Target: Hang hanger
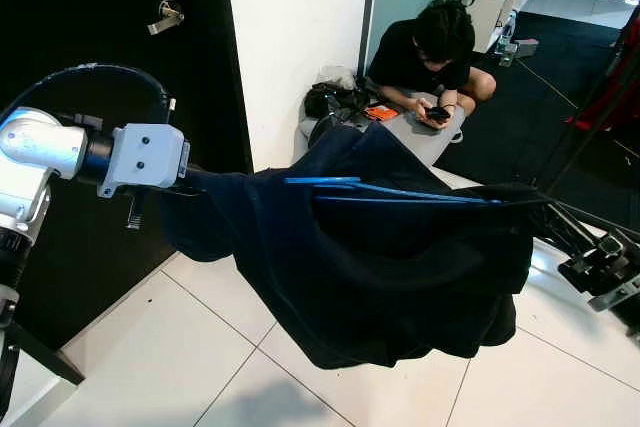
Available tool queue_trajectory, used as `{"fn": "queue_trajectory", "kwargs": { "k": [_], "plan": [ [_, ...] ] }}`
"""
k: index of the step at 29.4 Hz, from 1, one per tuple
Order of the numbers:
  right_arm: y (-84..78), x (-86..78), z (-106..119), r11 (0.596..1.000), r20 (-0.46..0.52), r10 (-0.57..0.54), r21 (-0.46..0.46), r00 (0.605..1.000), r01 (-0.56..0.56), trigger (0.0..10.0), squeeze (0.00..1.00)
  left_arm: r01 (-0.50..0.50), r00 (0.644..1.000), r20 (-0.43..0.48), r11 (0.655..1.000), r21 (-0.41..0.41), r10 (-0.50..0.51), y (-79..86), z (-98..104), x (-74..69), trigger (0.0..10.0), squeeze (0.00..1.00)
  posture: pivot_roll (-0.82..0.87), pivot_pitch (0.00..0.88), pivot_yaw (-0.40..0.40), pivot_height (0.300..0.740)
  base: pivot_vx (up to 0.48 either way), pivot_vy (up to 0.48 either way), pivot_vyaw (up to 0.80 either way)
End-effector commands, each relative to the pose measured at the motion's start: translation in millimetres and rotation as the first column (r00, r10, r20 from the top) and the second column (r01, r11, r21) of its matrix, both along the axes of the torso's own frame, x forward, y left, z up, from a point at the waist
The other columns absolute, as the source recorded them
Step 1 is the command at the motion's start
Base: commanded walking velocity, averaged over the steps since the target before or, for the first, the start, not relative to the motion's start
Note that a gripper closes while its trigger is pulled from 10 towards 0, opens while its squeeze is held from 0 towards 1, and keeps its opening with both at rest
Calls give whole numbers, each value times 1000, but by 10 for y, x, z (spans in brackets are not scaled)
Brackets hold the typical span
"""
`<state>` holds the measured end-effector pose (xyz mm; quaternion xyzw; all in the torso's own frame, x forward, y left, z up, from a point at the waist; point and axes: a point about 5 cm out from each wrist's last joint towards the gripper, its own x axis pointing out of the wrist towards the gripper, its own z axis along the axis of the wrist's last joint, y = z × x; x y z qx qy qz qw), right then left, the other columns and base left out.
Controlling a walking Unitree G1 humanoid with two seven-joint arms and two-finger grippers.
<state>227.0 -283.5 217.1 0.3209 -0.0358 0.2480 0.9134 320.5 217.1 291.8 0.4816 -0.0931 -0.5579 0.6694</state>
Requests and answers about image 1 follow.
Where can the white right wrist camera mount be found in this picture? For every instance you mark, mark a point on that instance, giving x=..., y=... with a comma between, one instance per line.
x=620, y=295

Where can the red shirt yellow print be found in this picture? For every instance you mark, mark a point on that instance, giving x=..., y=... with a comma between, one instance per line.
x=610, y=87

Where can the dark knit shirt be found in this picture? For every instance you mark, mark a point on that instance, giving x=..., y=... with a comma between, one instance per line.
x=380, y=267

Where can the black phone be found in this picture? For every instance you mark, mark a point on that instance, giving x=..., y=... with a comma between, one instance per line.
x=438, y=114

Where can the orange flat box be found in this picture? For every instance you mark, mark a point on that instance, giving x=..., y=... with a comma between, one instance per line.
x=381, y=113

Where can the white cabinet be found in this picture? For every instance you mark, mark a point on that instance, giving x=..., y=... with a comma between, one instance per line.
x=500, y=7

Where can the black bag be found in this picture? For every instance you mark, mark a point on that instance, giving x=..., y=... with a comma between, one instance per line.
x=335, y=102

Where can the white crumpled bag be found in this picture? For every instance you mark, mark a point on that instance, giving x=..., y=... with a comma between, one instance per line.
x=338, y=75

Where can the seated person black shirt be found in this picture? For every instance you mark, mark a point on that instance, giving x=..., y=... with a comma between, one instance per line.
x=420, y=57

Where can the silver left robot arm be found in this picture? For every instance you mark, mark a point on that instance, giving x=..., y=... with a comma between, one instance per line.
x=40, y=147

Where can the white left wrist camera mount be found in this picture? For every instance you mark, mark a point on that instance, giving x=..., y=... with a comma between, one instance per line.
x=140, y=152

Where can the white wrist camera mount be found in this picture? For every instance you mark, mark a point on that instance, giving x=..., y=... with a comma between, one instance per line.
x=620, y=295
x=140, y=152

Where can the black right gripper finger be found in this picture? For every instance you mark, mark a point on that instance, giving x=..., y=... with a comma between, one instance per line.
x=586, y=222
x=575, y=229

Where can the grey fabric ottoman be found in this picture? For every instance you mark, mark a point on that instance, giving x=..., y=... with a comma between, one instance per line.
x=425, y=142

